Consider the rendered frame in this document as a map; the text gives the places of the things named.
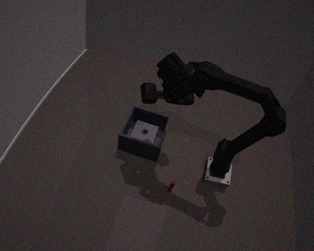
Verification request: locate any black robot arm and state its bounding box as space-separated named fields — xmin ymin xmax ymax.
xmin=157 ymin=52 xmax=286 ymax=179

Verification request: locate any dark red peg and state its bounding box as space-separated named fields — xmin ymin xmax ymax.
xmin=167 ymin=181 xmax=176 ymax=192

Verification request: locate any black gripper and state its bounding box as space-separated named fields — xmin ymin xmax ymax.
xmin=141 ymin=80 xmax=194 ymax=106

